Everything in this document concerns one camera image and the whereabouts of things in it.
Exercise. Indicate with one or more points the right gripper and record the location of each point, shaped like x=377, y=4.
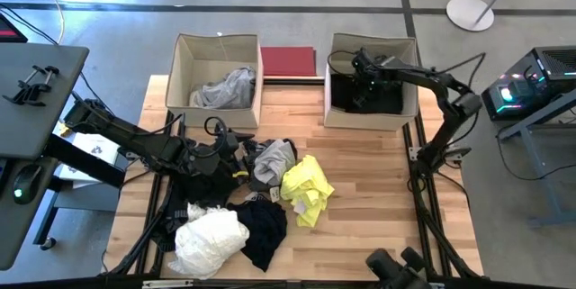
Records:
x=373, y=70

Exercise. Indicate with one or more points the grey desk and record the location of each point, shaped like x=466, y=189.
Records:
x=45, y=122

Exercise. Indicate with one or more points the white mounting plate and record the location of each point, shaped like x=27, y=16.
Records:
x=414, y=151

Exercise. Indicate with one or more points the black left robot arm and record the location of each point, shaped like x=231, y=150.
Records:
x=148, y=145

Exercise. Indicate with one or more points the silver bracket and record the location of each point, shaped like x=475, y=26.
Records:
x=166, y=284

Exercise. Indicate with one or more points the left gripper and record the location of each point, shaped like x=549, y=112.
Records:
x=231, y=158

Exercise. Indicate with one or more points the black computer with coloured lights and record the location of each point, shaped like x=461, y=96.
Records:
x=553, y=68

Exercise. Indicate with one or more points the black computer mouse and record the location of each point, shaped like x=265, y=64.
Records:
x=27, y=181

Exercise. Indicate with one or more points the black aluminium frame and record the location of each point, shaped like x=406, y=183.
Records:
x=252, y=285

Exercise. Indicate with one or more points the light grey garment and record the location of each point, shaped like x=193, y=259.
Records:
x=225, y=91

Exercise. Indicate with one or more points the white cardboard box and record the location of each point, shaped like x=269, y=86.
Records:
x=94, y=149

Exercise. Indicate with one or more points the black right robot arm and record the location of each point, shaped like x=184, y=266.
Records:
x=427, y=78

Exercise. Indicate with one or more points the black desk leg frame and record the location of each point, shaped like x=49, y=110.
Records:
x=81, y=163

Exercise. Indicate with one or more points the black bar clamp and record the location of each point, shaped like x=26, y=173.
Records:
x=39, y=87
x=20, y=87

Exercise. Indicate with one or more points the black screen device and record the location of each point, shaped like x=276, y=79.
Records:
x=9, y=32

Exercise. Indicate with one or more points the grey metal table frame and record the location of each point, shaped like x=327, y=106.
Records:
x=536, y=167

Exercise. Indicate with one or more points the yellow garment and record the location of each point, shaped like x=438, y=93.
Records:
x=306, y=185

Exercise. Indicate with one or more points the beige fabric storage bin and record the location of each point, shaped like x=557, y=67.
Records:
x=369, y=121
x=216, y=118

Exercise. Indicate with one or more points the dark red book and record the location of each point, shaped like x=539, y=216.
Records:
x=288, y=61

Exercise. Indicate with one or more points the round white stand base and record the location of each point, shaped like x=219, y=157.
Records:
x=463, y=12

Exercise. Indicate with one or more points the grey garment with label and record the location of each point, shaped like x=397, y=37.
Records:
x=272, y=163

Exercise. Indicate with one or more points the white garment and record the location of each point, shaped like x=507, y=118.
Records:
x=207, y=244

